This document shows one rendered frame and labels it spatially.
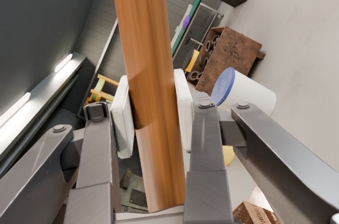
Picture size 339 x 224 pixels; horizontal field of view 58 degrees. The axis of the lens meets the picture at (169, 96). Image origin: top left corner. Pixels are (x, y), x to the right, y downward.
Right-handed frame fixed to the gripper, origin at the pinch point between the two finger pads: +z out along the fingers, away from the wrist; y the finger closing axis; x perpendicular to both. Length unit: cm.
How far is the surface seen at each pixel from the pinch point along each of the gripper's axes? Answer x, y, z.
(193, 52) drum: -105, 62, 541
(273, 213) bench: -134, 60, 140
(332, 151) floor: -131, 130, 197
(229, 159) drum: -210, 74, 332
